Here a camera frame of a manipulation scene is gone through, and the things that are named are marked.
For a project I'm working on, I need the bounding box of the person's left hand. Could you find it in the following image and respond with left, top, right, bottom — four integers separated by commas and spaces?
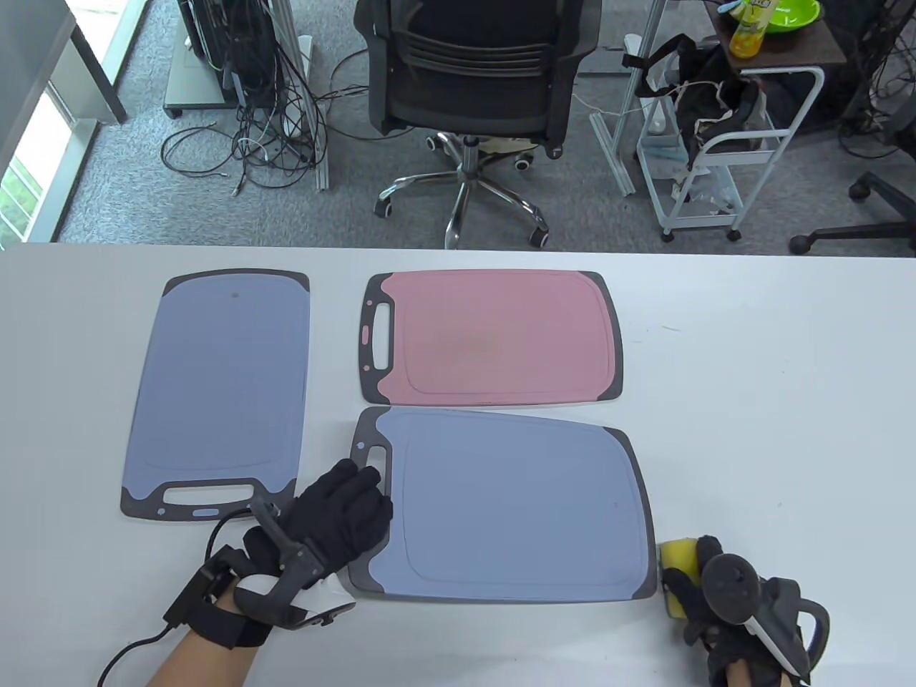
243, 458, 394, 577

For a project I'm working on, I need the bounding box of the person's right hand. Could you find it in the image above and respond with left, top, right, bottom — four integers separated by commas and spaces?
662, 535, 777, 687

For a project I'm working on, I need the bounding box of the grey white hand controller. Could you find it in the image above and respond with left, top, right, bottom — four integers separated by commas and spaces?
235, 501, 356, 630
700, 552, 832, 677

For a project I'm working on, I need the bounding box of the yellow green sponge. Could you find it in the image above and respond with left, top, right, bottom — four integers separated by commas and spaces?
658, 538, 706, 620

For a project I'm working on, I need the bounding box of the blue cutting board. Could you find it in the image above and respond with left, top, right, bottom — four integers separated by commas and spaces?
347, 406, 658, 603
120, 268, 311, 521

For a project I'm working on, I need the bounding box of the pink cutting board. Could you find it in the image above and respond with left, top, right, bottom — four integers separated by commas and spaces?
360, 270, 624, 409

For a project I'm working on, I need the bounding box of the person's left forearm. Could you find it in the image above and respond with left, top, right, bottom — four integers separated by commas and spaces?
147, 594, 269, 687

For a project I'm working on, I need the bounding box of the black office chair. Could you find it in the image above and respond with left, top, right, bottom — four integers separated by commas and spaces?
354, 0, 602, 251

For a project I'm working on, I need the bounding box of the grey cart base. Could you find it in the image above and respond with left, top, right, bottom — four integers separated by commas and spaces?
163, 50, 237, 119

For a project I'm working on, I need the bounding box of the window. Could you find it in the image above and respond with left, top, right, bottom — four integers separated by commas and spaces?
0, 79, 97, 244

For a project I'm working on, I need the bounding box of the black chair base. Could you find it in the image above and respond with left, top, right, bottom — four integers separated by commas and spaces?
789, 172, 916, 256

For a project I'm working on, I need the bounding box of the white power strip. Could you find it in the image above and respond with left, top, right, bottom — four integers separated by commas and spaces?
283, 36, 316, 137

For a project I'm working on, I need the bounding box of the black computer tower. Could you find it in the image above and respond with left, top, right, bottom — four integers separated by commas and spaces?
177, 0, 280, 108

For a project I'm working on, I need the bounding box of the black bag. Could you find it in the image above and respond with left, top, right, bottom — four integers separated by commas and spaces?
623, 34, 770, 169

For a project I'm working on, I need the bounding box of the yellow drink bottle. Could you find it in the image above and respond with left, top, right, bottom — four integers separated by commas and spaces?
729, 0, 779, 59

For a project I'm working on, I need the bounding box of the white cart brown top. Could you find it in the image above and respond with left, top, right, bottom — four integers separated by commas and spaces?
635, 0, 849, 244

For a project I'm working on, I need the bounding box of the green bowl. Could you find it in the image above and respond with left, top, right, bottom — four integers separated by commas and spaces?
764, 0, 822, 31

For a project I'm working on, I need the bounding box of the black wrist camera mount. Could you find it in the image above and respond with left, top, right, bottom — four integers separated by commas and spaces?
163, 545, 273, 648

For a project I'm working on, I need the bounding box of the black cable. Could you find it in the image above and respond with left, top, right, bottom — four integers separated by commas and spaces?
97, 507, 253, 687

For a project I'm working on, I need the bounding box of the aluminium frame leg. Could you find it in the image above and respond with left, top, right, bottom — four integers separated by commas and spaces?
276, 0, 330, 193
590, 0, 670, 198

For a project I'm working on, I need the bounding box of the tangle of black cables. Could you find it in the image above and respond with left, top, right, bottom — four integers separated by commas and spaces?
837, 0, 916, 162
161, 43, 373, 198

